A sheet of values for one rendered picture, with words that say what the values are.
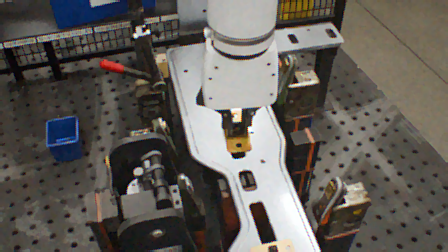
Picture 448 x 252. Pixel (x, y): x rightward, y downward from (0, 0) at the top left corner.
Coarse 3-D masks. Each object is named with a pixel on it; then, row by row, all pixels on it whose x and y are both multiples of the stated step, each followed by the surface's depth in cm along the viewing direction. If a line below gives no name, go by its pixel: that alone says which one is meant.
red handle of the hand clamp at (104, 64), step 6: (102, 60) 104; (102, 66) 103; (108, 66) 104; (114, 66) 104; (120, 66) 105; (114, 72) 105; (120, 72) 106; (126, 72) 106; (132, 72) 107; (138, 72) 108; (144, 72) 109; (138, 78) 109; (144, 78) 109; (150, 78) 110
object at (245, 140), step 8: (232, 112) 75; (240, 112) 75; (240, 120) 74; (240, 128) 71; (232, 136) 71; (240, 136) 71; (248, 136) 71; (232, 144) 70; (248, 144) 70; (232, 152) 70
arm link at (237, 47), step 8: (208, 24) 56; (208, 32) 56; (216, 32) 55; (272, 32) 56; (216, 40) 56; (224, 40) 55; (232, 40) 54; (240, 40) 54; (248, 40) 54; (256, 40) 54; (264, 40) 55; (272, 40) 57; (224, 48) 56; (232, 48) 55; (240, 48) 55; (248, 48) 55; (256, 48) 55; (264, 48) 56
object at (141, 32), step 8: (136, 32) 100; (144, 32) 102; (152, 32) 101; (136, 40) 101; (144, 40) 100; (144, 48) 102; (152, 48) 103; (144, 56) 103; (152, 56) 104; (152, 64) 105; (152, 72) 107; (160, 72) 108; (160, 80) 109
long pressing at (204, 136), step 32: (192, 64) 125; (192, 96) 117; (192, 128) 110; (256, 128) 110; (192, 160) 104; (224, 160) 103; (256, 160) 103; (256, 192) 98; (288, 192) 98; (288, 224) 92
